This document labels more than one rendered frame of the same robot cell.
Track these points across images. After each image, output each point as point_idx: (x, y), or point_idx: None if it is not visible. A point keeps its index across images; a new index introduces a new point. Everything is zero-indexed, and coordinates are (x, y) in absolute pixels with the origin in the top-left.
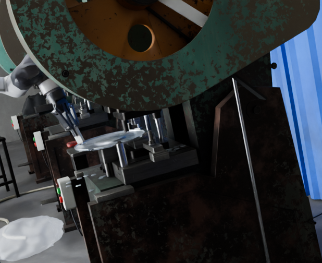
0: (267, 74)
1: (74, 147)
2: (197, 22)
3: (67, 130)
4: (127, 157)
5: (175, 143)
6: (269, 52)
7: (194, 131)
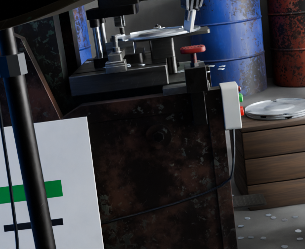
0: None
1: (200, 26)
2: None
3: (199, 8)
4: (146, 57)
5: (84, 65)
6: None
7: (77, 45)
